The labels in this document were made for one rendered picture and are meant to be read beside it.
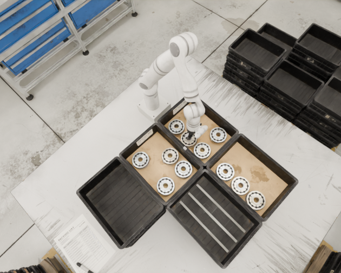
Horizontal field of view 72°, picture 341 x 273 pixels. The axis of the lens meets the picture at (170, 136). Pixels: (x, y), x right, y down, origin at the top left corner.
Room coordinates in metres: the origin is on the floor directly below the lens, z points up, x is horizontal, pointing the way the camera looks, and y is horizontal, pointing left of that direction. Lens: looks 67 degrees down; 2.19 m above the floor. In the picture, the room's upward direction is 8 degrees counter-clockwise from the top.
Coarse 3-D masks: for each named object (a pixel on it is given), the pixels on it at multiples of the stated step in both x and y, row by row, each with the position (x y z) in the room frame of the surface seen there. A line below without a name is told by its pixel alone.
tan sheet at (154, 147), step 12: (156, 132) 0.61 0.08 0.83; (144, 144) 0.55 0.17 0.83; (156, 144) 0.53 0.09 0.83; (168, 144) 0.52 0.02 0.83; (132, 156) 0.48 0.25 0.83; (156, 156) 0.46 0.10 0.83; (168, 156) 0.45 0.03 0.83; (180, 156) 0.44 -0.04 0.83; (156, 168) 0.38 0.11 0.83; (168, 168) 0.37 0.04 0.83; (192, 168) 0.35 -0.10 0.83; (156, 180) 0.31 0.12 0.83; (180, 180) 0.29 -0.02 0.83
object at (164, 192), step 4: (160, 180) 0.30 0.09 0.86; (164, 180) 0.30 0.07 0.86; (168, 180) 0.29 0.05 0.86; (172, 180) 0.29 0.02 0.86; (160, 184) 0.28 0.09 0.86; (172, 184) 0.27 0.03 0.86; (160, 188) 0.25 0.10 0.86; (172, 188) 0.24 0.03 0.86; (160, 192) 0.23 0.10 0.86; (164, 192) 0.23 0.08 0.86; (168, 192) 0.23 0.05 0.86
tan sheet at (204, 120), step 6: (180, 114) 0.72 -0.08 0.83; (204, 114) 0.69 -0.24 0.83; (186, 120) 0.67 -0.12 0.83; (204, 120) 0.65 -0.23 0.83; (210, 120) 0.64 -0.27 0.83; (210, 126) 0.60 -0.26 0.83; (216, 126) 0.60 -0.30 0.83; (198, 138) 0.53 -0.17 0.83; (204, 138) 0.53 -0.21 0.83; (228, 138) 0.51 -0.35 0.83; (210, 144) 0.48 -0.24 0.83; (216, 144) 0.48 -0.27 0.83; (222, 144) 0.47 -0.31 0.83; (192, 150) 0.46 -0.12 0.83; (216, 150) 0.44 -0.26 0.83; (210, 156) 0.41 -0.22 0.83; (204, 162) 0.37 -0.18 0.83
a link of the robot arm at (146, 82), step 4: (152, 64) 0.80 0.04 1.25; (152, 68) 0.78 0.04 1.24; (156, 68) 0.76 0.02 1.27; (148, 72) 0.79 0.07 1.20; (152, 72) 0.77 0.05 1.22; (156, 72) 0.75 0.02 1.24; (160, 72) 0.74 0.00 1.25; (140, 76) 0.84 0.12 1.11; (144, 76) 0.81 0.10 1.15; (148, 76) 0.78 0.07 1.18; (152, 76) 0.77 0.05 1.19; (156, 76) 0.76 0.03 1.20; (160, 76) 0.75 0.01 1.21; (140, 80) 0.82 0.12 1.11; (144, 80) 0.80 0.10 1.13; (148, 80) 0.78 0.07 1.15; (152, 80) 0.77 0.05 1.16; (156, 80) 0.76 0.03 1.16; (140, 84) 0.81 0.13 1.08; (144, 84) 0.80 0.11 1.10; (148, 84) 0.78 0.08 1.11; (152, 84) 0.78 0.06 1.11; (144, 88) 0.80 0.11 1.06; (148, 88) 0.79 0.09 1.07
